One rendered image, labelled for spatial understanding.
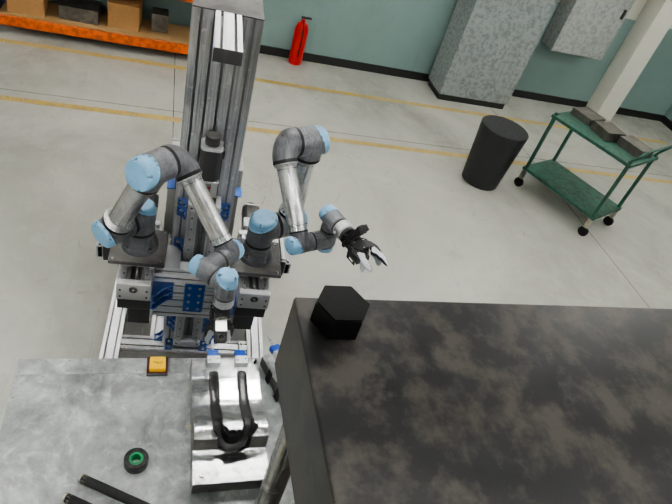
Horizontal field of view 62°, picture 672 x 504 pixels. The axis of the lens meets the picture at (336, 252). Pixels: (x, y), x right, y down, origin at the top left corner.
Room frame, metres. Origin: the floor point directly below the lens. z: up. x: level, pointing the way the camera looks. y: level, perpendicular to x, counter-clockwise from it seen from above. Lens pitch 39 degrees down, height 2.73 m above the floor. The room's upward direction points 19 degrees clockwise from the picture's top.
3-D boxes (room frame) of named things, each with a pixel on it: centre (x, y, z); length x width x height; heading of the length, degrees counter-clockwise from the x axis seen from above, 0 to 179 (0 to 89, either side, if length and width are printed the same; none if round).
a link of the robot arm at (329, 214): (1.79, 0.05, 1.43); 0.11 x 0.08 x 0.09; 46
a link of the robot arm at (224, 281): (1.39, 0.33, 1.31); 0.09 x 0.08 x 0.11; 69
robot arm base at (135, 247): (1.71, 0.80, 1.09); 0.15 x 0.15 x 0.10
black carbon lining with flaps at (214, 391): (1.19, 0.18, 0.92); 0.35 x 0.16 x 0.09; 24
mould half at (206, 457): (1.18, 0.18, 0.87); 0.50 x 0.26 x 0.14; 24
